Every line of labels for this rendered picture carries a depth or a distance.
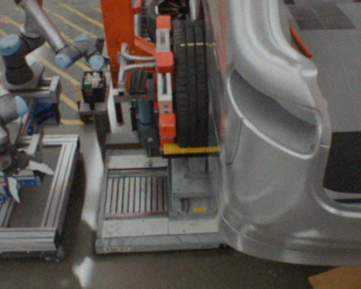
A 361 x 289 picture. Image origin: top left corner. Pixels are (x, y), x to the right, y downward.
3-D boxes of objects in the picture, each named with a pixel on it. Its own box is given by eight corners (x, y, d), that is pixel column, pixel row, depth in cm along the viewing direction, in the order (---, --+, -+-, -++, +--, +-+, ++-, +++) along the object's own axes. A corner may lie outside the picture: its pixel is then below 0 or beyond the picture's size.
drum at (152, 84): (172, 104, 234) (171, 82, 224) (131, 106, 233) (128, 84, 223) (171, 88, 244) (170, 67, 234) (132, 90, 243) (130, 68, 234)
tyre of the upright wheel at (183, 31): (211, 83, 281) (221, 170, 241) (173, 84, 280) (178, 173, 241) (217, -8, 228) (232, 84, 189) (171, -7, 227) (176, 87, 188)
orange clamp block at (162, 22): (171, 32, 231) (170, 15, 232) (156, 33, 231) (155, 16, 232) (171, 36, 238) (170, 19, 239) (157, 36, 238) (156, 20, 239)
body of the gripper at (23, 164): (35, 161, 157) (12, 134, 155) (29, 165, 149) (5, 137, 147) (18, 175, 157) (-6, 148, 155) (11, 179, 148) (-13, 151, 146)
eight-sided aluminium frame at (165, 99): (174, 159, 233) (171, 71, 196) (161, 159, 232) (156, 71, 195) (171, 95, 272) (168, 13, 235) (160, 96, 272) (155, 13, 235)
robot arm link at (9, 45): (-2, 63, 239) (-9, 41, 229) (17, 52, 247) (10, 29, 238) (14, 70, 234) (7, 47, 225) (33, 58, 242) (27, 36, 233)
